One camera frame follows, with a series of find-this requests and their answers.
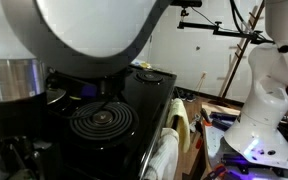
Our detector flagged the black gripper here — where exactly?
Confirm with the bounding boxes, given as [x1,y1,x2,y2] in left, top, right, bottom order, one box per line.
[0,98,52,180]

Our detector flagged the black electric stove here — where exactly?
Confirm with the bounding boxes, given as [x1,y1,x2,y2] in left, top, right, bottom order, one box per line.
[0,64,178,180]

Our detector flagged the large coil burner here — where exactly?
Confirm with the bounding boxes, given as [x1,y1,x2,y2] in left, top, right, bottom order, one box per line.
[67,100,140,143]

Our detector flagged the black pot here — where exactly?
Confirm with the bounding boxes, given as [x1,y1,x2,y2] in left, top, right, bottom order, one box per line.
[97,68,134,98]

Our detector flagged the white towel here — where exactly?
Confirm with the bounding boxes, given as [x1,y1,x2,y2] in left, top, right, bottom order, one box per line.
[143,127,181,180]

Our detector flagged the small coil burner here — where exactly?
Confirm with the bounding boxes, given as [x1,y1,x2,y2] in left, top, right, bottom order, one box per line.
[133,71,165,85]

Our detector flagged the yellow packet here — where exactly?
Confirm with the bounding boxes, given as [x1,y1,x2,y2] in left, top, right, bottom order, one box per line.
[138,60,152,70]

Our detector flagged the white door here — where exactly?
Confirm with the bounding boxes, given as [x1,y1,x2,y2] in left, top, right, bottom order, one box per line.
[130,29,158,66]

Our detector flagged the dark sneaker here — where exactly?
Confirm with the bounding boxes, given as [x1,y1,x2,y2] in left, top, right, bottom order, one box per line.
[175,88,188,101]
[185,92,198,103]

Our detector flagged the orange black clamp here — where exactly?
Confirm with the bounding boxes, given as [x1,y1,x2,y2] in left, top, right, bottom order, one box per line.
[202,163,228,180]
[199,108,213,128]

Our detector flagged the wooden stick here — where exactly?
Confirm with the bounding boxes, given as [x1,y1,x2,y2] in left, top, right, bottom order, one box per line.
[195,70,208,94]

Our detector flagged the blue black clamp bar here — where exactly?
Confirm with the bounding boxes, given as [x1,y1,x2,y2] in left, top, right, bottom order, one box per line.
[210,111,242,131]

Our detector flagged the black oven door handle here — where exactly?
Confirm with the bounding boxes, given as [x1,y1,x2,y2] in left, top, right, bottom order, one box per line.
[170,113,182,133]

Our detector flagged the wooden ladder frame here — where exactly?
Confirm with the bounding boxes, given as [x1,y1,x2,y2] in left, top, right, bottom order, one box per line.
[217,1,265,99]

